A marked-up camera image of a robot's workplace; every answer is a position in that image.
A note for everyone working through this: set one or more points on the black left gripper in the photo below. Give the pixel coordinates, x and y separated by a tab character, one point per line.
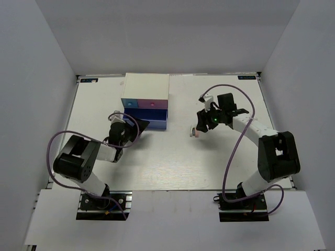
141	125

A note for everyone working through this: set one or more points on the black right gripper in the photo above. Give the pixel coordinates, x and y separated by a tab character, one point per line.
203	120

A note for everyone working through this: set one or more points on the dark blue drawer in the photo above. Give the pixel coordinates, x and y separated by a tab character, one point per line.
157	117

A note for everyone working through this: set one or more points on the pink drawer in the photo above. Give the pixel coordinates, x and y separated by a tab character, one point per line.
153	103

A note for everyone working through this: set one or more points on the light blue drawer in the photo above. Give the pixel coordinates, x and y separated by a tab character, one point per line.
129	103

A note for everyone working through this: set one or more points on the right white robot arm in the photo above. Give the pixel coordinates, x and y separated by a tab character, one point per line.
277	152

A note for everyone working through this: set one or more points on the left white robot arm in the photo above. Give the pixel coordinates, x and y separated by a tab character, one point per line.
77	158

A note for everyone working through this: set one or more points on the white drawer organizer cabinet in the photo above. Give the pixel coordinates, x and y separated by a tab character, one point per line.
146	86

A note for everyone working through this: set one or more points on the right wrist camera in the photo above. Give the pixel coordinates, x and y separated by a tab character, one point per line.
206	99

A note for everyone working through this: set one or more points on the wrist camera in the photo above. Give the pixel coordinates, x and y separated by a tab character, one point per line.
206	99
116	117

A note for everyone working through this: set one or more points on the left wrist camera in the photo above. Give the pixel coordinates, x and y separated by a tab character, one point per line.
116	117

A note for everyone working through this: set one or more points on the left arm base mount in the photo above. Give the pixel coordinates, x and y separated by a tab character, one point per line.
91	209

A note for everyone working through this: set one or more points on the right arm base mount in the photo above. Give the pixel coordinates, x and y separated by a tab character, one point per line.
252	210

